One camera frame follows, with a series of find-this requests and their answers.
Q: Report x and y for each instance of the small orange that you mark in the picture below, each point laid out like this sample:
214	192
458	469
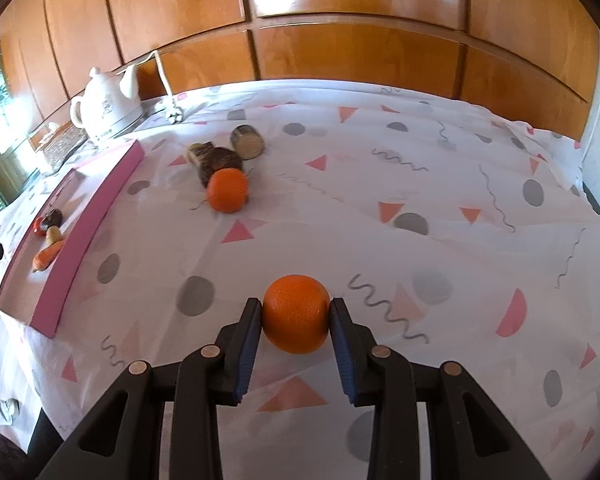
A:
295	310

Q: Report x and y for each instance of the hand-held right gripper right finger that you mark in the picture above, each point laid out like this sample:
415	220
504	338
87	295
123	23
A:
342	360

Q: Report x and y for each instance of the pink shallow box tray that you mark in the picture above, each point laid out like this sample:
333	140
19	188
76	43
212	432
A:
80	240

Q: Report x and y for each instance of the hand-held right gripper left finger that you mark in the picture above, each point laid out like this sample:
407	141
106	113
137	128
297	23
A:
250	345

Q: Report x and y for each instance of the red tomato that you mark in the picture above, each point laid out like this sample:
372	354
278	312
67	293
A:
40	226

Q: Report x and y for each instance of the wooden panelled cabinet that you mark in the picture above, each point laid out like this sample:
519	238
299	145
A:
355	10

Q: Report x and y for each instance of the round chocolate cake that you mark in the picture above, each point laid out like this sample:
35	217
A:
220	160

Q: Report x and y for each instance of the small yellowish potato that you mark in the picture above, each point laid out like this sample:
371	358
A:
54	234

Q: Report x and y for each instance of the orange carrot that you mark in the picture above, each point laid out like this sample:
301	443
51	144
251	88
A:
47	256

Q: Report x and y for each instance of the ornate beige tissue box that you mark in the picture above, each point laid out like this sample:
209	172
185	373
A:
60	145

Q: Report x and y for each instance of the white ceramic electric kettle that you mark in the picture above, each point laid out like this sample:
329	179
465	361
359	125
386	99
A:
105	105

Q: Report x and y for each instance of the large orange with stem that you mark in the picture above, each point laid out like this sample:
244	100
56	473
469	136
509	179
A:
227	191

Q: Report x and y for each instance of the dark brown vegetable chunk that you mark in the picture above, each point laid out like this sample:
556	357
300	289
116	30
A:
53	217

